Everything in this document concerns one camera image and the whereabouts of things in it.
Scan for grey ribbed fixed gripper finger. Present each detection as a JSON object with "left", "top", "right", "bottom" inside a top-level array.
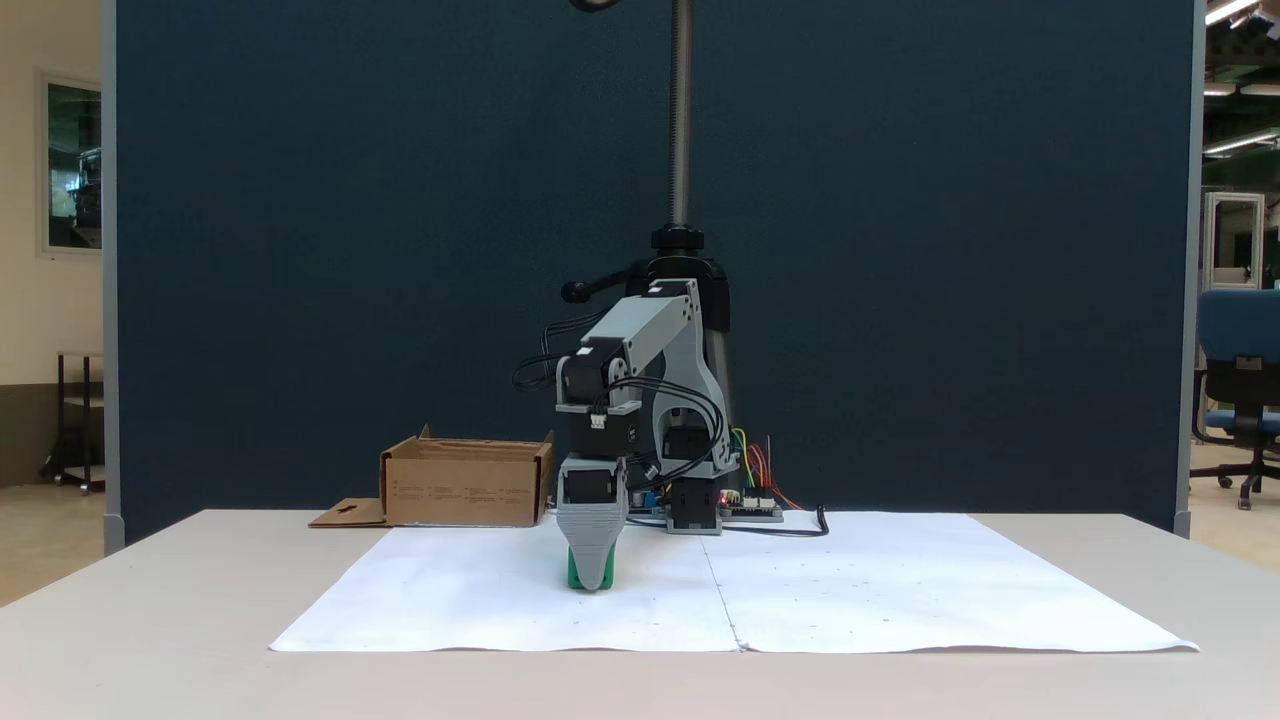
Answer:
[{"left": 556, "top": 504, "right": 629, "bottom": 593}]

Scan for brown cardboard box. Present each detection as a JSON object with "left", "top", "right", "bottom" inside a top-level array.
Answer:
[{"left": 308, "top": 425, "right": 557, "bottom": 529}]

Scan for white paper sheet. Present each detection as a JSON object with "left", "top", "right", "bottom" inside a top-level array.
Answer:
[
  {"left": 700, "top": 511, "right": 1200, "bottom": 655},
  {"left": 269, "top": 523, "right": 742, "bottom": 654}
]

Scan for circuit board with red LED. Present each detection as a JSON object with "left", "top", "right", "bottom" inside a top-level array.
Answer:
[{"left": 720, "top": 488, "right": 785, "bottom": 524}]

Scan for dark blue partition panel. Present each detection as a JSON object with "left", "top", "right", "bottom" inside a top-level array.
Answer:
[{"left": 102, "top": 0, "right": 1207, "bottom": 553}]

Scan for dark shelf cart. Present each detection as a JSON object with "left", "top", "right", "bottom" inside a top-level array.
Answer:
[{"left": 40, "top": 350, "right": 107, "bottom": 496}]

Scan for blue office chair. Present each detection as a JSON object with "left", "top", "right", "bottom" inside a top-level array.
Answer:
[{"left": 1189, "top": 288, "right": 1280, "bottom": 512}]

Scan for ceiling light strip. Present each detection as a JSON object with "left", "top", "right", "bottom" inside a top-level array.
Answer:
[
  {"left": 1203, "top": 127, "right": 1280, "bottom": 157},
  {"left": 1205, "top": 0, "right": 1280, "bottom": 28}
]

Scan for black gripper motor cable loop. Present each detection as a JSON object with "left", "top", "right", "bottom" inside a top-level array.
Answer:
[{"left": 511, "top": 309, "right": 607, "bottom": 394}]

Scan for coloured jumper wires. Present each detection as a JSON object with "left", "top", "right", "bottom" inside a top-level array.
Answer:
[{"left": 733, "top": 427, "right": 803, "bottom": 512}]

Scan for long black cable, white plug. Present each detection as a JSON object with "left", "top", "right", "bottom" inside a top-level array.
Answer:
[{"left": 722, "top": 504, "right": 830, "bottom": 539}]

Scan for black camera stand with pole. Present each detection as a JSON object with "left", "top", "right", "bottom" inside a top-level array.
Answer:
[{"left": 560, "top": 0, "right": 736, "bottom": 471}]

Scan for framed wall window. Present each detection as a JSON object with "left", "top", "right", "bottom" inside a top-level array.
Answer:
[{"left": 37, "top": 70, "right": 105, "bottom": 257}]

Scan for grey metal cabinet frame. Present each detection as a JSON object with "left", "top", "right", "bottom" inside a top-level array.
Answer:
[{"left": 1203, "top": 190, "right": 1268, "bottom": 292}]

